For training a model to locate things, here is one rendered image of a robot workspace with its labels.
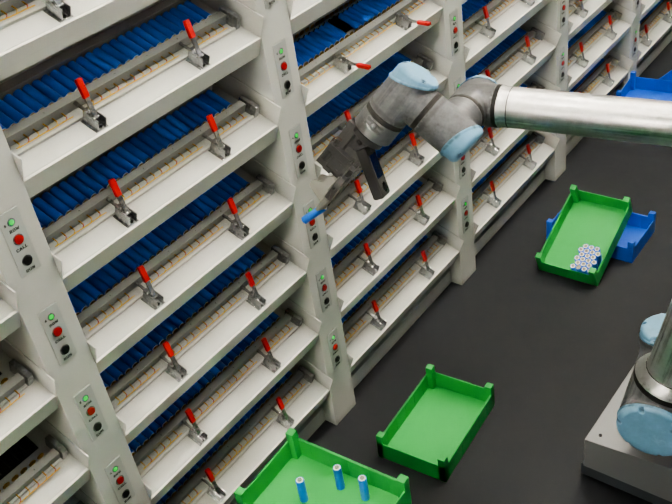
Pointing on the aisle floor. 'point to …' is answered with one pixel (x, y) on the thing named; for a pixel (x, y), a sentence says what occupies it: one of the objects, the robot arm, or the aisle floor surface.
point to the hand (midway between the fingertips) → (324, 206)
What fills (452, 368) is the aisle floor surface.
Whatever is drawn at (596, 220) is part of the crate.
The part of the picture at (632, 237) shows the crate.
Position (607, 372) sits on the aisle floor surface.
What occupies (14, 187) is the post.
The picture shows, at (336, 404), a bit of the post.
